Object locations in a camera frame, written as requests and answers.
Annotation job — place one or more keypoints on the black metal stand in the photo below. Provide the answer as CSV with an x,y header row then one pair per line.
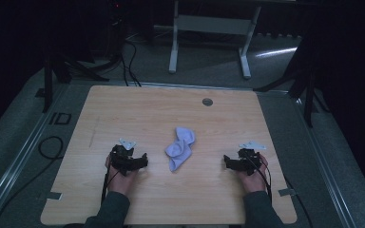
x,y
48,85
309,95

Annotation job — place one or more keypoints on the metal floor rail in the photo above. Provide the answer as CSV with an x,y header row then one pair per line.
x,y
19,155
326,167

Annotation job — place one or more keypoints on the grey round table grommet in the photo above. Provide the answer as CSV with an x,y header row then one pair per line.
x,y
207,102

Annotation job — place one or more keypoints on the white metal table frame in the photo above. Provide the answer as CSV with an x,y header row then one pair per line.
x,y
214,24

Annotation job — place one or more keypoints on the grey tape piece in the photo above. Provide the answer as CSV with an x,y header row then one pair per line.
x,y
287,192
53,196

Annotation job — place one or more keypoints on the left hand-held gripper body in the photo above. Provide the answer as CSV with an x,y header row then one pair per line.
x,y
123,160

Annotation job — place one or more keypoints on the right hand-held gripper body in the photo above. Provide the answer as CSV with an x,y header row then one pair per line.
x,y
247,161

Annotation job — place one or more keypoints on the person's right hand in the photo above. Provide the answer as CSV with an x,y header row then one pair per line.
x,y
253,183

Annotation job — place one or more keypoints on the person's left hand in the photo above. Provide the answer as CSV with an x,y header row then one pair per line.
x,y
120,183

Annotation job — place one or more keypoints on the light purple sock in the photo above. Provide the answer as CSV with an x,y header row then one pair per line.
x,y
179,152

